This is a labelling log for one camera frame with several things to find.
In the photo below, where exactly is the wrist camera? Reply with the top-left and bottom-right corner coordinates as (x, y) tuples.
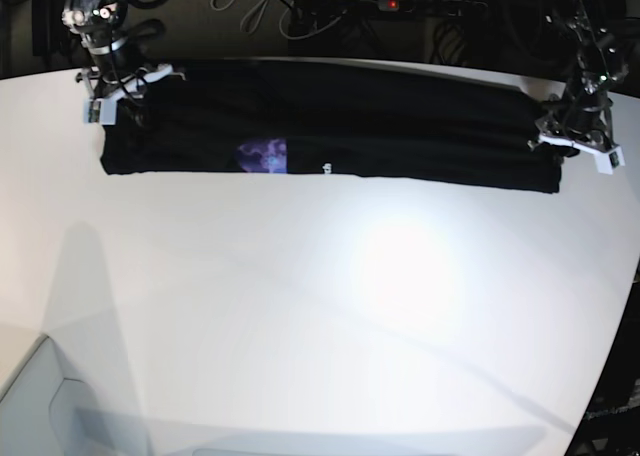
(594, 145), (625, 175)
(83, 98), (117, 126)

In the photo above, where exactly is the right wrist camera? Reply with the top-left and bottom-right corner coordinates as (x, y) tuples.
(83, 98), (117, 126)

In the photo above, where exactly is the black power strip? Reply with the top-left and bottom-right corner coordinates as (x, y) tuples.
(377, 0), (490, 18)

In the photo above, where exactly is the grey plastic bin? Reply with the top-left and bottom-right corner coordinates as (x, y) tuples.
(1, 338), (89, 456)

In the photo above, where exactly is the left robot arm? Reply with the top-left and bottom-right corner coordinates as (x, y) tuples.
(536, 0), (628, 156)

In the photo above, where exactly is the black printed t-shirt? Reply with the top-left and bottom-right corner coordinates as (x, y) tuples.
(101, 60), (565, 194)

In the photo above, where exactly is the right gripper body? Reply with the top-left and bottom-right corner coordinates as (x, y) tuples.
(75, 64), (186, 101)

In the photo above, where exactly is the black device on floor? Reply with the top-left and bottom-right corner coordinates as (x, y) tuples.
(31, 0), (65, 60)

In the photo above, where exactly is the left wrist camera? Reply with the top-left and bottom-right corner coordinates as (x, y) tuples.
(594, 145), (625, 175)

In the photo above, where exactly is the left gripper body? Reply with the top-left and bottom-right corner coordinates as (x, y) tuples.
(527, 110), (618, 155)

